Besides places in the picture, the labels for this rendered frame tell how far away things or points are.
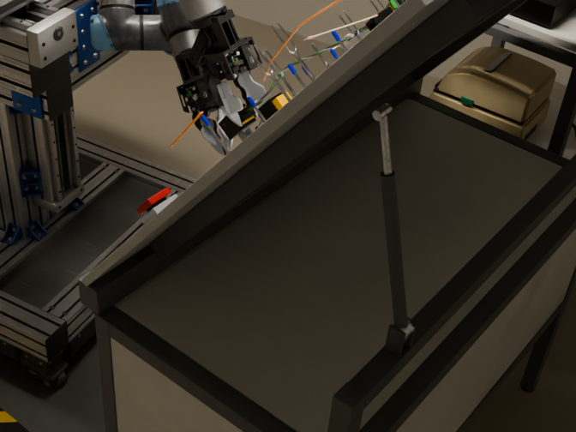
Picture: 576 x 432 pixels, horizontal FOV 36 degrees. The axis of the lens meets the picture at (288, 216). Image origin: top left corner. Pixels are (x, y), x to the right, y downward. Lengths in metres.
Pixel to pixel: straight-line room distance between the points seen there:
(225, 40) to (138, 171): 1.60
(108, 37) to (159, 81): 2.13
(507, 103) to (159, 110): 1.75
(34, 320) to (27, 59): 0.81
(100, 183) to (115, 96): 0.94
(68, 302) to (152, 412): 0.85
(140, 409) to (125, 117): 2.10
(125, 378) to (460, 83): 1.31
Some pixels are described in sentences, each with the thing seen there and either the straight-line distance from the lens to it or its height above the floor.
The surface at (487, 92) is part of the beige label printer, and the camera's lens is 2.61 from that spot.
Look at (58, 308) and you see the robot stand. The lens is 2.66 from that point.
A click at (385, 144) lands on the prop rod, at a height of 1.37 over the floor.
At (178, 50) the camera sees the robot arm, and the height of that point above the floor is 1.20.
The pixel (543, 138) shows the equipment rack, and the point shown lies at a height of 0.66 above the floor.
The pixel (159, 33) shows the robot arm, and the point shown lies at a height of 1.18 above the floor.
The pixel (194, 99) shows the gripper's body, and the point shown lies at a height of 1.14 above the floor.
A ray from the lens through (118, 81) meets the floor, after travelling 4.08.
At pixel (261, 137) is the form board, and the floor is 1.40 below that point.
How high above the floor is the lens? 2.09
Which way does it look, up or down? 39 degrees down
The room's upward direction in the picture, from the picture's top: 5 degrees clockwise
